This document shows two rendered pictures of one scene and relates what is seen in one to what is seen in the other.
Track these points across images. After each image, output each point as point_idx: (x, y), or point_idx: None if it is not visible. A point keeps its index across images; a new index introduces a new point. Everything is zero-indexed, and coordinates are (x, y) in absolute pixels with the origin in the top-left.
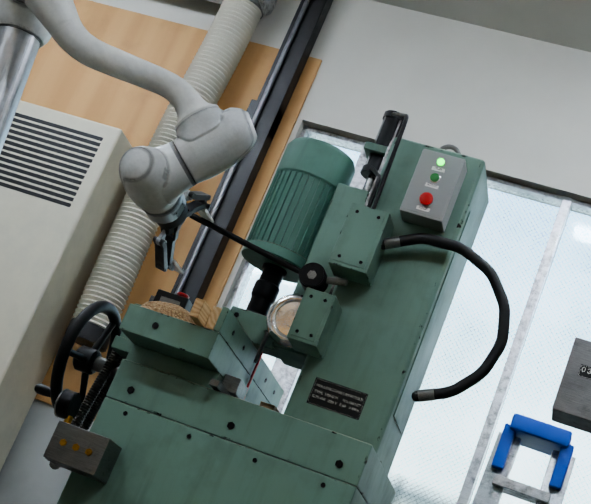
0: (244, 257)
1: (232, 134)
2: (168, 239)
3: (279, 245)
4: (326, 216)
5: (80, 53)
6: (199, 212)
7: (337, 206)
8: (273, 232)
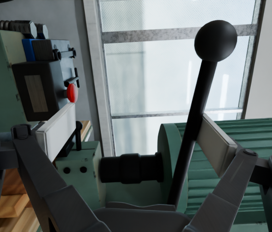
0: (163, 130)
1: None
2: (43, 222)
3: (186, 205)
4: (239, 226)
5: None
6: (212, 136)
7: (254, 231)
8: (203, 191)
